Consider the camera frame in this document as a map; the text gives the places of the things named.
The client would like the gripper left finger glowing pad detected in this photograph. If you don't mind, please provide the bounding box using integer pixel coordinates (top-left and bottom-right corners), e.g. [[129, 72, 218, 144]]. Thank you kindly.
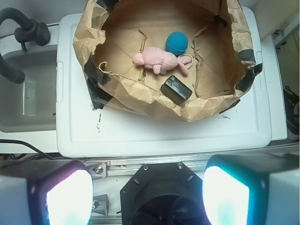
[[0, 159, 93, 225]]

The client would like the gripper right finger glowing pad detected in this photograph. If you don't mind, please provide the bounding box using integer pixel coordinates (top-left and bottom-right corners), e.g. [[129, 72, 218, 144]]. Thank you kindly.
[[202, 154, 300, 225]]

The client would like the black box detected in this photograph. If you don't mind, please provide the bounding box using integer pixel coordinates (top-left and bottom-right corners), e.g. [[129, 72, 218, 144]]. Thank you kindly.
[[160, 75, 193, 105]]

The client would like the white plastic bin lid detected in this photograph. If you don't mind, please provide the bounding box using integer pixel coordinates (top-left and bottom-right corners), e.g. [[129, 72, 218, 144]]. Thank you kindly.
[[56, 14, 272, 158]]

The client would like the grey sink basin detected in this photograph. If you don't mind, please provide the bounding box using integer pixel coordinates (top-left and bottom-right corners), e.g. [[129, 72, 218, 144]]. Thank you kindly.
[[0, 45, 57, 133]]

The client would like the pink plush toy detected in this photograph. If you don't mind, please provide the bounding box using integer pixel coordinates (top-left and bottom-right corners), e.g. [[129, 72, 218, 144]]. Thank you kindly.
[[133, 47, 193, 76]]

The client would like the blue textured ball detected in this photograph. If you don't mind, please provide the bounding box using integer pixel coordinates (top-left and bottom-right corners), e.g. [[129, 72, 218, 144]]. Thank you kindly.
[[165, 32, 188, 56]]

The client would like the brown paper bag tray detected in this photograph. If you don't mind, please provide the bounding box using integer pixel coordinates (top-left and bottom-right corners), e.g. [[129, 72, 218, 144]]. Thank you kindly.
[[73, 0, 263, 122]]

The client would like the aluminium rail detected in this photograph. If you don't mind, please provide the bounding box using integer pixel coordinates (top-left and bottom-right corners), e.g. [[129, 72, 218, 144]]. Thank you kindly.
[[83, 155, 210, 180]]

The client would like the black cable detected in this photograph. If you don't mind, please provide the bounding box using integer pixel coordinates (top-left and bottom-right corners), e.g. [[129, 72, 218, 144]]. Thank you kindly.
[[0, 139, 61, 161]]

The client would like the black octagonal mount plate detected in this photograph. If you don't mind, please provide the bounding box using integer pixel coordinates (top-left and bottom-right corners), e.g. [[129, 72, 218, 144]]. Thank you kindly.
[[120, 162, 209, 225]]

